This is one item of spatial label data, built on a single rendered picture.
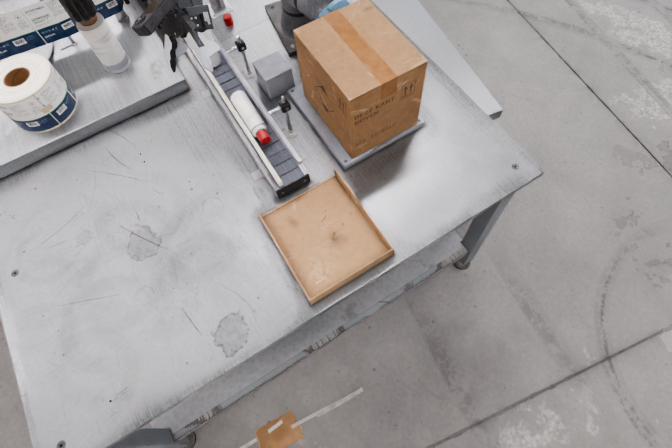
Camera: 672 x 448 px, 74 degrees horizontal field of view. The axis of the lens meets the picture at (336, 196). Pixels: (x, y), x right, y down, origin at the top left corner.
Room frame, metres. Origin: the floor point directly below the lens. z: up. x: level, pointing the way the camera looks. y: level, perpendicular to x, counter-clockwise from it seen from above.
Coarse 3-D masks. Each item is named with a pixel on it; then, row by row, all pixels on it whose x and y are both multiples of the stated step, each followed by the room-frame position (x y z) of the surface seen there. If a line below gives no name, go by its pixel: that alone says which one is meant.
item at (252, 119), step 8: (232, 96) 0.96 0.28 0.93; (240, 96) 0.95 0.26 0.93; (240, 104) 0.92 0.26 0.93; (248, 104) 0.91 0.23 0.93; (240, 112) 0.90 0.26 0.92; (248, 112) 0.88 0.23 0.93; (256, 112) 0.89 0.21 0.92; (248, 120) 0.86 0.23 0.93; (256, 120) 0.85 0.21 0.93; (248, 128) 0.84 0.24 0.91; (256, 128) 0.82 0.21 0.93; (264, 128) 0.83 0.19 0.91; (256, 136) 0.82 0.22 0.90; (264, 136) 0.79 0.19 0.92; (264, 144) 0.78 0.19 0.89
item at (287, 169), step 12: (216, 72) 1.11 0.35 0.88; (228, 72) 1.11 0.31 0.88; (228, 84) 1.05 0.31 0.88; (240, 84) 1.05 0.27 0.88; (228, 96) 1.00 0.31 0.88; (228, 108) 0.95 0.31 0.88; (264, 120) 0.89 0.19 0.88; (276, 144) 0.79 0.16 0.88; (276, 156) 0.75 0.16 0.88; (288, 156) 0.74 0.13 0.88; (276, 168) 0.70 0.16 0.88; (288, 168) 0.70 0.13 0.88; (288, 180) 0.66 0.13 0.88
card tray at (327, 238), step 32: (320, 192) 0.63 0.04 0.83; (352, 192) 0.60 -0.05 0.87; (288, 224) 0.54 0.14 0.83; (320, 224) 0.53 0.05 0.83; (352, 224) 0.52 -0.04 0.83; (288, 256) 0.45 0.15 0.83; (320, 256) 0.43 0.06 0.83; (352, 256) 0.42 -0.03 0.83; (384, 256) 0.40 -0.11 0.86; (320, 288) 0.35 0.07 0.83
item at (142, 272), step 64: (0, 0) 1.70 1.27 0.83; (256, 0) 1.51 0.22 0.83; (192, 64) 1.21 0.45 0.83; (128, 128) 0.96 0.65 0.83; (192, 128) 0.93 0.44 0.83; (448, 128) 0.81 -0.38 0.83; (0, 192) 0.77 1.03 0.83; (64, 192) 0.74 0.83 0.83; (128, 192) 0.71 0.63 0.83; (192, 192) 0.69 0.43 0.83; (256, 192) 0.66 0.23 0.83; (384, 192) 0.61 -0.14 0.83; (448, 192) 0.59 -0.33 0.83; (512, 192) 0.56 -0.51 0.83; (0, 256) 0.55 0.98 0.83; (64, 256) 0.53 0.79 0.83; (128, 256) 0.50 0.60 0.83; (192, 256) 0.48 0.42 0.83; (256, 256) 0.46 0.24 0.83; (64, 320) 0.34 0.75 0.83; (128, 320) 0.32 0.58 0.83; (192, 320) 0.30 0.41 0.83; (256, 320) 0.28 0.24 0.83; (64, 384) 0.18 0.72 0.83; (128, 384) 0.16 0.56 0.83; (192, 384) 0.15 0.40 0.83
